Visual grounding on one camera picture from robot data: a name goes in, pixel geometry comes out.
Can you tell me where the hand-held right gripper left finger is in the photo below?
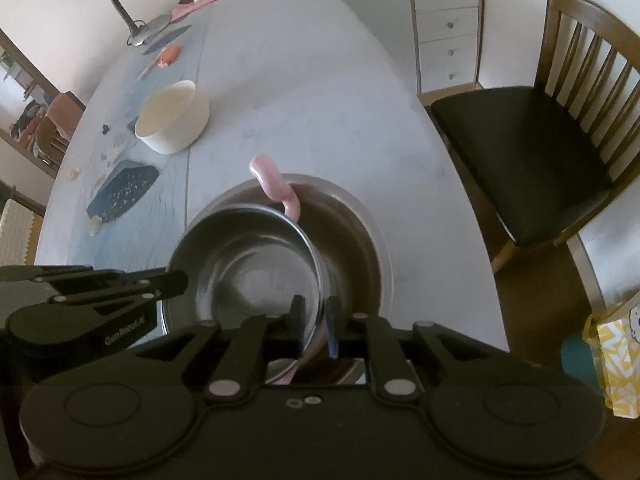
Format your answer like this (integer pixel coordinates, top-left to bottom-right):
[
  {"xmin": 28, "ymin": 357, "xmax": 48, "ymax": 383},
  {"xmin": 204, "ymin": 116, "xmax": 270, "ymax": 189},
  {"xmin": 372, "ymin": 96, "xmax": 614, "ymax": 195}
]
[{"xmin": 135, "ymin": 294, "xmax": 307, "ymax": 404}]

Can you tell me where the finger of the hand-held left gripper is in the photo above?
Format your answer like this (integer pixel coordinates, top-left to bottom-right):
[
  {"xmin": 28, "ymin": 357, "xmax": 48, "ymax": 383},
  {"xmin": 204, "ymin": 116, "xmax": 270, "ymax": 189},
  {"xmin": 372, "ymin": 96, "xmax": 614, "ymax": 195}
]
[
  {"xmin": 0, "ymin": 264, "xmax": 125, "ymax": 283},
  {"xmin": 49, "ymin": 269, "xmax": 189, "ymax": 307}
]

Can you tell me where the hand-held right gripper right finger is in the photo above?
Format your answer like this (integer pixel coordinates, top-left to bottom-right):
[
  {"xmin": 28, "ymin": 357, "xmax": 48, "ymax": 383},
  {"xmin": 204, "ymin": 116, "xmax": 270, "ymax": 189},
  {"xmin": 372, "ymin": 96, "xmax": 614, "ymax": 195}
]
[{"xmin": 325, "ymin": 297, "xmax": 495, "ymax": 404}]

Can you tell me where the steel bowl with pink handle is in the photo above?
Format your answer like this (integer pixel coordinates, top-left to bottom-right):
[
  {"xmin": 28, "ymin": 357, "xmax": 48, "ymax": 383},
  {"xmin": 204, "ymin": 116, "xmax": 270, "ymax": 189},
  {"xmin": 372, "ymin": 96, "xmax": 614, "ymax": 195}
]
[{"xmin": 166, "ymin": 154, "xmax": 332, "ymax": 382}]

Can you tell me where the large steel bowl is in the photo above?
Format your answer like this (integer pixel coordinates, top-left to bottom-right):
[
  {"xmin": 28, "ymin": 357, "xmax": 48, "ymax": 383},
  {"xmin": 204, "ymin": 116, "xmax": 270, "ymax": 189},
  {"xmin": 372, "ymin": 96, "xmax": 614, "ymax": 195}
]
[{"xmin": 159, "ymin": 173, "xmax": 397, "ymax": 357}]

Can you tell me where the white bowl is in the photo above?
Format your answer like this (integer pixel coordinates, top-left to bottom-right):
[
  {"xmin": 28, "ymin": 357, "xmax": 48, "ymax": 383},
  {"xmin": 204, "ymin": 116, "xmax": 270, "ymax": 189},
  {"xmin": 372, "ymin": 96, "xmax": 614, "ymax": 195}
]
[{"xmin": 134, "ymin": 79, "xmax": 210, "ymax": 155}]

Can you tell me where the chair with patterned cushion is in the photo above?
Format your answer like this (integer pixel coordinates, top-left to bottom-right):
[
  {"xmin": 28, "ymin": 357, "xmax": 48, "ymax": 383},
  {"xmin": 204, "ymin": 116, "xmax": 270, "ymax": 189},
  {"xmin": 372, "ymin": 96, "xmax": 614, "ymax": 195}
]
[{"xmin": 0, "ymin": 197, "xmax": 47, "ymax": 267}]

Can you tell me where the wooden chair with pink cushion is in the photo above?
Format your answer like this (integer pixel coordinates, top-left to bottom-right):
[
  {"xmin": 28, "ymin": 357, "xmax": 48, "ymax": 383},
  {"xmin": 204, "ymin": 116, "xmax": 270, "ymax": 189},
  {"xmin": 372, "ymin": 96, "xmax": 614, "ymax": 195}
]
[{"xmin": 34, "ymin": 90, "xmax": 87, "ymax": 167}]

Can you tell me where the wooden chair with black seat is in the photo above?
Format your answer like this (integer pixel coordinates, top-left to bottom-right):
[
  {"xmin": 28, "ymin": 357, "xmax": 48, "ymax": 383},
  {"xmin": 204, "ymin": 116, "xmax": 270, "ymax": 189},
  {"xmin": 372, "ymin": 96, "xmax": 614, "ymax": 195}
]
[{"xmin": 429, "ymin": 0, "xmax": 640, "ymax": 312}]

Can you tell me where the grey desk lamp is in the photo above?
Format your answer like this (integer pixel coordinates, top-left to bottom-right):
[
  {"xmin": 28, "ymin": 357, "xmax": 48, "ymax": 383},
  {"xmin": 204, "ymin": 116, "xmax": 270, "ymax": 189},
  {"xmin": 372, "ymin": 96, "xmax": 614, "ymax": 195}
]
[{"xmin": 97, "ymin": 0, "xmax": 174, "ymax": 48}]

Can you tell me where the yellow patterned bag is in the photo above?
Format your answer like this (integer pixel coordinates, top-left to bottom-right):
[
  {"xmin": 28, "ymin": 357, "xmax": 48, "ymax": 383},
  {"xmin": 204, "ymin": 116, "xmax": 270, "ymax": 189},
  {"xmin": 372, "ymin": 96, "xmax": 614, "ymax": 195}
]
[{"xmin": 582, "ymin": 299, "xmax": 640, "ymax": 419}]

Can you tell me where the white cabinet with drawers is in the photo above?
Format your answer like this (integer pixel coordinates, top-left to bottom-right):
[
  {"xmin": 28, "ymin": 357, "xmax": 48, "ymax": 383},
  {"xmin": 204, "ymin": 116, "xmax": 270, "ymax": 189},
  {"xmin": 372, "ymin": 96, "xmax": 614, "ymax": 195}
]
[{"xmin": 310, "ymin": 0, "xmax": 487, "ymax": 107}]

